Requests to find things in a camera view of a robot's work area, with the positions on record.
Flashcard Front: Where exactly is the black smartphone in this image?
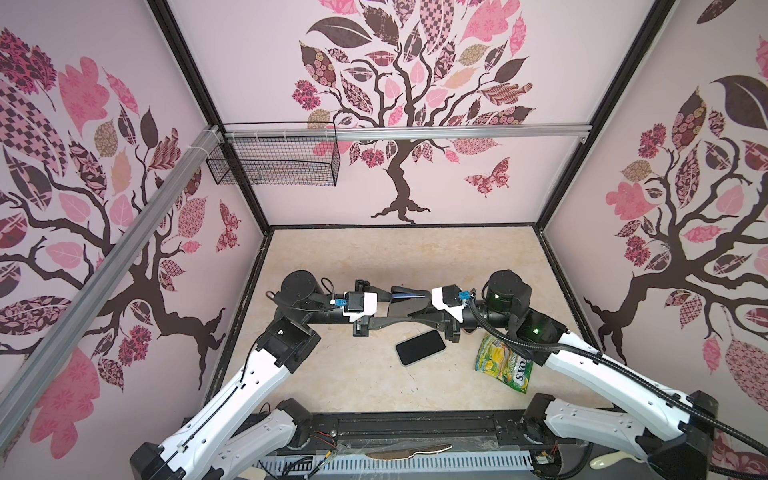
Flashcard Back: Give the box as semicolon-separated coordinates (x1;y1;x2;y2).
387;286;432;318

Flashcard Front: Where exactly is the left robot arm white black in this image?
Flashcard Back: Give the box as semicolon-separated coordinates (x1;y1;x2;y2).
130;270;443;479

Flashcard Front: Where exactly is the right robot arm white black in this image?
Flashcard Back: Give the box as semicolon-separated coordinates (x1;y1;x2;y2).
392;270;718;479

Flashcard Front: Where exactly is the black phone centre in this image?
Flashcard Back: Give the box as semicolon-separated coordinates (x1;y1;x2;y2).
395;330;446;366

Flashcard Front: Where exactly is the green yellow candy bag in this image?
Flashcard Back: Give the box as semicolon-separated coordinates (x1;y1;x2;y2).
475;334;533;394

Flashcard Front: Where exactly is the wooden knife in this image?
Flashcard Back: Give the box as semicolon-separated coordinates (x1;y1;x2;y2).
366;444;453;461

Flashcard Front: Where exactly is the white spoon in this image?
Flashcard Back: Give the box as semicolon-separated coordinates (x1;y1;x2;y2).
589;451;642;470

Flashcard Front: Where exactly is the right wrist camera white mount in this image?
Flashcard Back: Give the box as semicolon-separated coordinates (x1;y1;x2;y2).
431;285;471;324

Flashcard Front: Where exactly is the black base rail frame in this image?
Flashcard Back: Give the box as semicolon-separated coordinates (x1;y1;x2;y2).
227;409;601;475

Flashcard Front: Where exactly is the white perforated cable tray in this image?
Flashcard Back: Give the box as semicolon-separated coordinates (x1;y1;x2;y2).
255;451;533;478

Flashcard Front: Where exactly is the aluminium rail back wall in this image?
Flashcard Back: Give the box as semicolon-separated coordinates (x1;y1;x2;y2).
225;123;592;141

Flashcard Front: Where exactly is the aluminium rail wall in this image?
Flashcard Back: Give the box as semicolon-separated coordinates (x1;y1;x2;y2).
1;125;220;448
225;123;592;141

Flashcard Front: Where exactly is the black wire basket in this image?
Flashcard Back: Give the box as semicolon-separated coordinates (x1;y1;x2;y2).
206;120;341;187

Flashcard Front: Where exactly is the aluminium rail left wall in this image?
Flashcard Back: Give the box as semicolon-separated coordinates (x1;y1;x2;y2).
1;125;220;448

